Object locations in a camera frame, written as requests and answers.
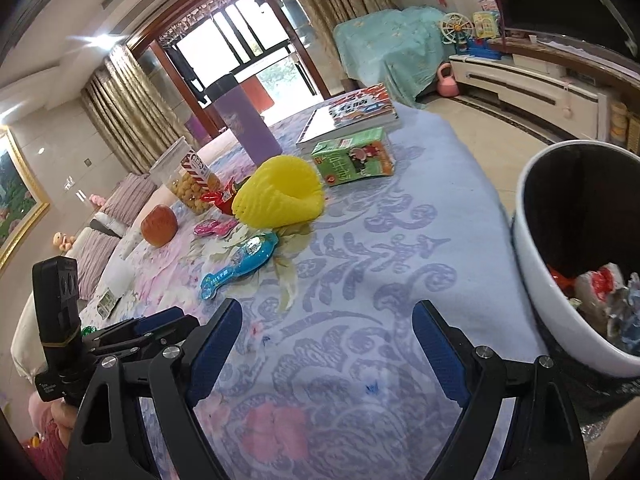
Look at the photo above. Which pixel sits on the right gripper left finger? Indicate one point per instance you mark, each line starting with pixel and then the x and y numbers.
pixel 110 441

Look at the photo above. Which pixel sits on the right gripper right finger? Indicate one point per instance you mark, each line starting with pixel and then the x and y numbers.
pixel 544 439

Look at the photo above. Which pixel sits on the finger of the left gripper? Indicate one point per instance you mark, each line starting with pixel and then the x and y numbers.
pixel 169 324

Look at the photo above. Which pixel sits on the pink toothbrush package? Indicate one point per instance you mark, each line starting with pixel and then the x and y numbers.
pixel 214 227

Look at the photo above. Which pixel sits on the silver blue wrapper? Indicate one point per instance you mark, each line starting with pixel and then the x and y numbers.
pixel 623 328

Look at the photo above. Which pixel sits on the white tissue wrapper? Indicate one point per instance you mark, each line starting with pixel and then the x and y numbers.
pixel 593 289

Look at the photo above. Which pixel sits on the white trash bin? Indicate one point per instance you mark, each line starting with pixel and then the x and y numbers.
pixel 577 208

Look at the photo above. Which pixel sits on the silver foil mat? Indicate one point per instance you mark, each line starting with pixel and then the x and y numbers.
pixel 593 431

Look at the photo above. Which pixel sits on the red apple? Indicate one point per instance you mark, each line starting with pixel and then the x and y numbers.
pixel 159 226

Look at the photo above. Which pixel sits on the blue toothbrush package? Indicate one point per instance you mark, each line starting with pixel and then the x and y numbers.
pixel 250 256

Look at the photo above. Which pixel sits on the pink striped pillow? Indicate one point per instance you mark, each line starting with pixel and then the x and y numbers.
pixel 129 198

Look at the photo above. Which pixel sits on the red snack packet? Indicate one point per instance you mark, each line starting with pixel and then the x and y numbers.
pixel 223 199

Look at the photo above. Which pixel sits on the clear popcorn jar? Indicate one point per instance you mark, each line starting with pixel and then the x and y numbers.
pixel 186 176

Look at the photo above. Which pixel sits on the floral tablecloth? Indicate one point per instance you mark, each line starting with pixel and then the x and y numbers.
pixel 326 379

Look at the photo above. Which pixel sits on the framed painting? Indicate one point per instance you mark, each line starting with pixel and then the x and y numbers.
pixel 23 200

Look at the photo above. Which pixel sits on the beige curtain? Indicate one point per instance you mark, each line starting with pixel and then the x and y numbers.
pixel 129 113

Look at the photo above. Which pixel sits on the purple thermos bottle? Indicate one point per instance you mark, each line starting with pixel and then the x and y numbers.
pixel 242 118

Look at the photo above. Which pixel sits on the green carton box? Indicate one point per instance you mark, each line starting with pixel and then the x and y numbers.
pixel 361 155

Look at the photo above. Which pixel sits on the stack of children books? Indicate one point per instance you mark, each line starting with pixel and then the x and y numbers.
pixel 350 113

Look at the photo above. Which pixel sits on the white tv cabinet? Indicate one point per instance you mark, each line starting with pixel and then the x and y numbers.
pixel 553 94

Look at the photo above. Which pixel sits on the teal covered furniture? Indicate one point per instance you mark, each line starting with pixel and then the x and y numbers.
pixel 401 49

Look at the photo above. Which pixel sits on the pink kettlebell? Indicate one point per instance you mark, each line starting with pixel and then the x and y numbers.
pixel 447 86

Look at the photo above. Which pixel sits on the toy ferris wheel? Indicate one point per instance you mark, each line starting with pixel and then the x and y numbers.
pixel 456 30

